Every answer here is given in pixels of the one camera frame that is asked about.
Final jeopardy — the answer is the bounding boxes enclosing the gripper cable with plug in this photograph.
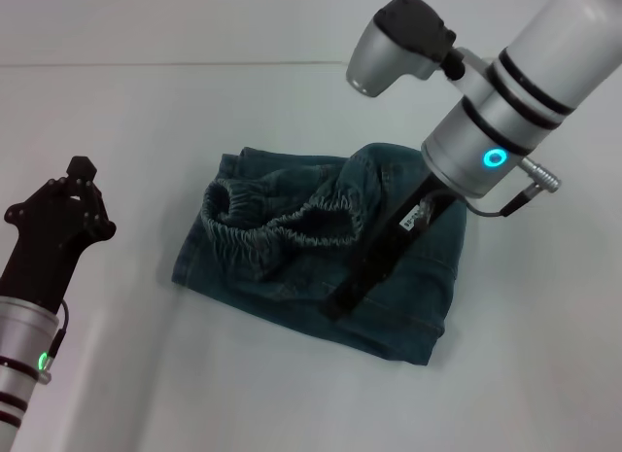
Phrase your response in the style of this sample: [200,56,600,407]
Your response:
[465,157,564,219]
[37,297,70,384]

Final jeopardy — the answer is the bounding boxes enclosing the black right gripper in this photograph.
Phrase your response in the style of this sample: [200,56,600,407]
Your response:
[322,175,464,323]

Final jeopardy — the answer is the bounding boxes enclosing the blue denim shorts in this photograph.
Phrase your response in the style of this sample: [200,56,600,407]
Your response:
[172,141,469,368]

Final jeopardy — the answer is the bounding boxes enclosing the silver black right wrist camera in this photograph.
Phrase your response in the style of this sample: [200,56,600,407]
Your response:
[345,0,464,99]

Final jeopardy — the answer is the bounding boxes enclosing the left gripper cable with plug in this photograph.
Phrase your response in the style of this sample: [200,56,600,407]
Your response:
[37,297,70,384]

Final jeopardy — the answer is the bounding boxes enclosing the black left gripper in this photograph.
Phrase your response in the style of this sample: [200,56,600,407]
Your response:
[0,155,119,308]

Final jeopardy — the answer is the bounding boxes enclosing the right gripper cable with plug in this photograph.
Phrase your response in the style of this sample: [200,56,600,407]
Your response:
[465,157,564,219]

